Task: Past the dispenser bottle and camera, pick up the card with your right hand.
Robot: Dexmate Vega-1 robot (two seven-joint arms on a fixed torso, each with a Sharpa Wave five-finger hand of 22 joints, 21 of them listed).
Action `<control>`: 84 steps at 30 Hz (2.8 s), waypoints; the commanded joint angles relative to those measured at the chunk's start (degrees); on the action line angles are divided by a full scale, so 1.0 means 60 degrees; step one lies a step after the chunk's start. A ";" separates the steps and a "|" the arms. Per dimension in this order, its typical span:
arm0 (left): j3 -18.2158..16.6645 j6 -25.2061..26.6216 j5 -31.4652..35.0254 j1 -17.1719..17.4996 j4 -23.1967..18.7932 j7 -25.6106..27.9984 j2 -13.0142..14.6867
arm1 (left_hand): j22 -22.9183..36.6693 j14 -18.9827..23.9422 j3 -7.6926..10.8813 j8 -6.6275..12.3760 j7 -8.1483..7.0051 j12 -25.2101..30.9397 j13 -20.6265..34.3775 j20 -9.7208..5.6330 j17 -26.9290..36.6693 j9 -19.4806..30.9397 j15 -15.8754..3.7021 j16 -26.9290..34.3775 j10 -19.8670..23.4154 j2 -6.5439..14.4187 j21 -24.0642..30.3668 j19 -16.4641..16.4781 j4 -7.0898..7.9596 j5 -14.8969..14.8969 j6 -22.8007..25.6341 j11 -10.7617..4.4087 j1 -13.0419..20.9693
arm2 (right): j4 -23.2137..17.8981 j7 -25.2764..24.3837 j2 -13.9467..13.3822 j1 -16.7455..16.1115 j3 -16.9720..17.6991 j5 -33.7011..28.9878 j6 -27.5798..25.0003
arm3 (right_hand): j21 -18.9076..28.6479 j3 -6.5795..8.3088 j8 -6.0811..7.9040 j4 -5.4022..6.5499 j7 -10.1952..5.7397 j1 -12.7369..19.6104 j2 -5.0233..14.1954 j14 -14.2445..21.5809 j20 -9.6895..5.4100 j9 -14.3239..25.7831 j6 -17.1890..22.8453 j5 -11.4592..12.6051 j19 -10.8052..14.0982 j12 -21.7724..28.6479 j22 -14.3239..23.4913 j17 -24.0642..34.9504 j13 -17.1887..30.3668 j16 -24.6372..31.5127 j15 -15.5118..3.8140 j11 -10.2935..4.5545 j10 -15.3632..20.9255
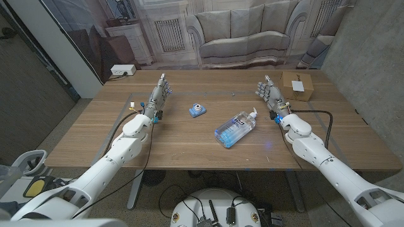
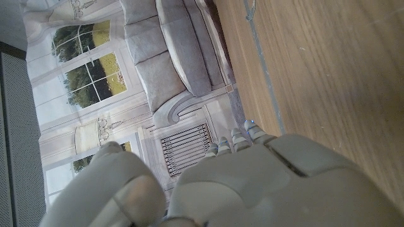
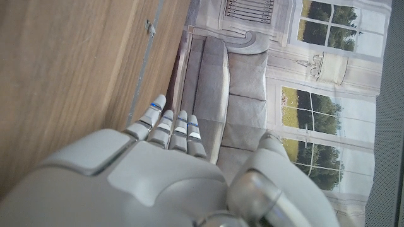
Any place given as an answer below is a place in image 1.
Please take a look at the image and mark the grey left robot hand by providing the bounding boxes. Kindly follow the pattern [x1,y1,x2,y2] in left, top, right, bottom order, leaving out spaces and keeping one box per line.
[143,73,172,119]

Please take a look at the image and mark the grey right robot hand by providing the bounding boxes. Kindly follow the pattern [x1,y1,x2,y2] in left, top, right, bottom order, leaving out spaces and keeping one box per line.
[255,74,290,118]

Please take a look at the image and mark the white card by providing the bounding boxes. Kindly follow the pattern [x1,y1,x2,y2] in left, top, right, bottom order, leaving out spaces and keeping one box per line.
[291,80,306,93]

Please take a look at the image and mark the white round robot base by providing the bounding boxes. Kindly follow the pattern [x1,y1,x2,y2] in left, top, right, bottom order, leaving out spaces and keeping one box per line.
[170,188,262,227]

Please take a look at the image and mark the clear pump dispenser bottle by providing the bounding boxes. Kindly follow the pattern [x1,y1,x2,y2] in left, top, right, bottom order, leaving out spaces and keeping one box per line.
[214,107,258,149]

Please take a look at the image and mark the brown cardboard box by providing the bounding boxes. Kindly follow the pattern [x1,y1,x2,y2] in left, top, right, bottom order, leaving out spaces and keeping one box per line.
[280,71,314,102]

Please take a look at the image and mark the white power strip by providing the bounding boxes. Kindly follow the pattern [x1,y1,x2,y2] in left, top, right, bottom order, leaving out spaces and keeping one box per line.
[110,64,137,76]

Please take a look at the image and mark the printed living room backdrop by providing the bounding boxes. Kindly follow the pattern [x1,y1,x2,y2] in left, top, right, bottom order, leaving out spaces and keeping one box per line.
[40,0,357,84]

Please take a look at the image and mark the black round floor object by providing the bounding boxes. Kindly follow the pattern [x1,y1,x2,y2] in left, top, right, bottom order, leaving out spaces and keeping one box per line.
[141,170,167,187]

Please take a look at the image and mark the grey metal table leg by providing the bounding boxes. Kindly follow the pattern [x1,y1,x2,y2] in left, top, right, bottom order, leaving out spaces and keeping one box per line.
[126,169,145,211]
[283,170,306,214]

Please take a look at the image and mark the black adapter on base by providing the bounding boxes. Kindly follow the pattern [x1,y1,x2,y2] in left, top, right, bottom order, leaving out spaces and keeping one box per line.
[225,206,236,225]

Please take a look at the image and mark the yellow black foot pedal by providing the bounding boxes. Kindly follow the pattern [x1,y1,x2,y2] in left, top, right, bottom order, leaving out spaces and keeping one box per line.
[47,177,69,190]
[23,176,51,199]

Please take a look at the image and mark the white grey hollow stand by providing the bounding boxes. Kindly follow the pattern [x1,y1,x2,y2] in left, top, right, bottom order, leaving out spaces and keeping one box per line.
[11,149,48,177]

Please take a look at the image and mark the blue toy camera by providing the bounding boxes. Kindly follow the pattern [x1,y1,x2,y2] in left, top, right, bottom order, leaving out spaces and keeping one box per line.
[189,103,207,119]

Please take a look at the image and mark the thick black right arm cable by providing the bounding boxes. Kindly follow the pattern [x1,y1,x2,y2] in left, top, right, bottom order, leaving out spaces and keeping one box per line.
[290,108,334,149]

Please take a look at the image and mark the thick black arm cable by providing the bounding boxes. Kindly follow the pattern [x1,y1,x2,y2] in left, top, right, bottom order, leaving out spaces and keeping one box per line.
[290,108,334,149]
[102,109,145,157]

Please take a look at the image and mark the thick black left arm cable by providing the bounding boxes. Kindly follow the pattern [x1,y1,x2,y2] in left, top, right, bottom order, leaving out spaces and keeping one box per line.
[102,109,145,157]

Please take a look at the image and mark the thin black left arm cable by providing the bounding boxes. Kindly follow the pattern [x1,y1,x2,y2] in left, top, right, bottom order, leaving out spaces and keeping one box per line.
[71,121,156,219]

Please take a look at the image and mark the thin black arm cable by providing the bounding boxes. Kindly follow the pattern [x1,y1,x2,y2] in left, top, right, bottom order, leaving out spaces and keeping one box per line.
[276,122,352,227]
[71,121,156,219]

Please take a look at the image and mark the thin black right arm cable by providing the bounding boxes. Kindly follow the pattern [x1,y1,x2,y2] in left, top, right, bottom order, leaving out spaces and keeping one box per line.
[276,122,352,227]

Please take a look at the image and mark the black looped floor cable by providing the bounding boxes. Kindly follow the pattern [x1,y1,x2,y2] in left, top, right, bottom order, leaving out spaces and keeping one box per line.
[157,184,203,220]

